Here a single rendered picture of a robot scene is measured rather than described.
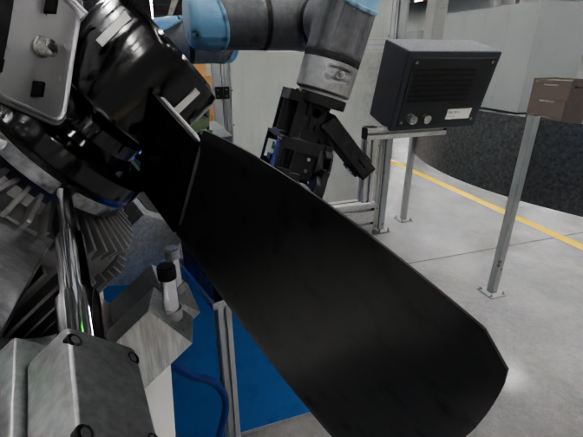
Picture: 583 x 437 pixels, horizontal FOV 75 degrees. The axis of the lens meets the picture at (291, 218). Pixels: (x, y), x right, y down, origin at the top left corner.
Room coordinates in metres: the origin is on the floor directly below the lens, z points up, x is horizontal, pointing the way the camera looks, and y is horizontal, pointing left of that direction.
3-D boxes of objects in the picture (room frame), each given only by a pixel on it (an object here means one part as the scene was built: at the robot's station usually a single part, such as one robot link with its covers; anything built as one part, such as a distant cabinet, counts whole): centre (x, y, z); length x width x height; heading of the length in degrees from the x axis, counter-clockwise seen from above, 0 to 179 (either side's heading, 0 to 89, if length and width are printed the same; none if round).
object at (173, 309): (0.34, 0.13, 0.99); 0.02 x 0.02 x 0.06
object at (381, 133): (0.99, -0.29, 1.04); 0.24 x 0.03 x 0.03; 109
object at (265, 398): (0.82, 0.21, 0.45); 0.82 x 0.02 x 0.66; 109
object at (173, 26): (1.21, 0.36, 1.26); 0.13 x 0.12 x 0.14; 114
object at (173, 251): (0.43, 0.15, 0.96); 0.02 x 0.02 x 0.06
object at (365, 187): (0.96, -0.20, 0.96); 0.03 x 0.03 x 0.20; 19
